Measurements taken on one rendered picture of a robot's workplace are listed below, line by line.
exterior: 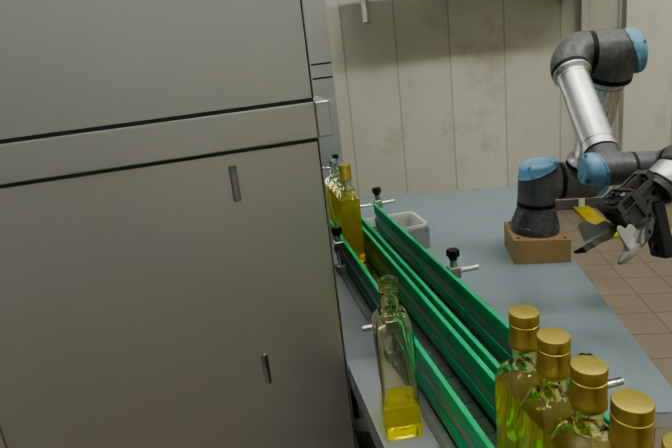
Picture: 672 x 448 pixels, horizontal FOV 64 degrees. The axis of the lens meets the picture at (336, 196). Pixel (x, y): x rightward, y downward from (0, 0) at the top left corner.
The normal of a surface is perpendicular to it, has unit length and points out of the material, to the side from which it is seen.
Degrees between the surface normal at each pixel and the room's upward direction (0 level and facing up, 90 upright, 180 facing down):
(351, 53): 90
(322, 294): 90
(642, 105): 90
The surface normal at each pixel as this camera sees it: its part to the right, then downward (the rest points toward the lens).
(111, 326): 0.22, 0.25
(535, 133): -0.11, 0.29
